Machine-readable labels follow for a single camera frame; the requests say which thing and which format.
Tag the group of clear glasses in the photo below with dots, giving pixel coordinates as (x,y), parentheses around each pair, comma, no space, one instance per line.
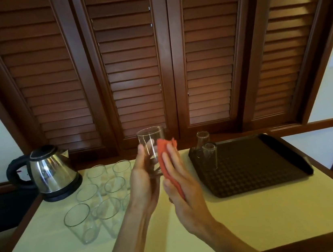
(101,212)

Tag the brown wooden wall rail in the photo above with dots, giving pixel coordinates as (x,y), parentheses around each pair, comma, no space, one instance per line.
(313,125)

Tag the dark brown textured tray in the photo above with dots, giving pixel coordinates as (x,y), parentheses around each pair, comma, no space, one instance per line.
(251,165)

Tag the person's right hand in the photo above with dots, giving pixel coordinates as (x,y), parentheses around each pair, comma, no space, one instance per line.
(189,203)

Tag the person's left hand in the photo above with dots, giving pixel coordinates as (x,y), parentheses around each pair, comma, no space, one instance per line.
(144,188)

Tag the steel electric kettle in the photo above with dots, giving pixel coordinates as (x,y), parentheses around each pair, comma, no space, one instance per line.
(66,192)
(51,171)

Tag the brown louvered wooden shutter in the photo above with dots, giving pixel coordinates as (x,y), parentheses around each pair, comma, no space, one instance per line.
(41,70)
(209,48)
(288,38)
(130,59)

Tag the red cloth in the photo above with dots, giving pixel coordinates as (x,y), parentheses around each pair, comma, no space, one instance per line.
(163,149)

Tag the person's left forearm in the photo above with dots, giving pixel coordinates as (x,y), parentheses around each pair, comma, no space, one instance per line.
(124,249)

